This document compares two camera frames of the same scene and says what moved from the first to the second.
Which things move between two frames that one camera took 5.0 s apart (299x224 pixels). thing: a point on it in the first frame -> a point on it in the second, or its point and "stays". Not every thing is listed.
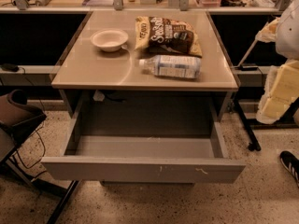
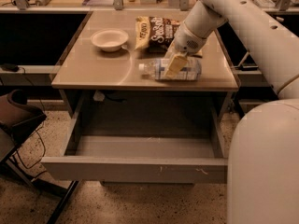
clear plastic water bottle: [179, 66] stays
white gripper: [289, 36] -> [188, 39]
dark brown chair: [18, 118] stays
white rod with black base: [247, 68] stays
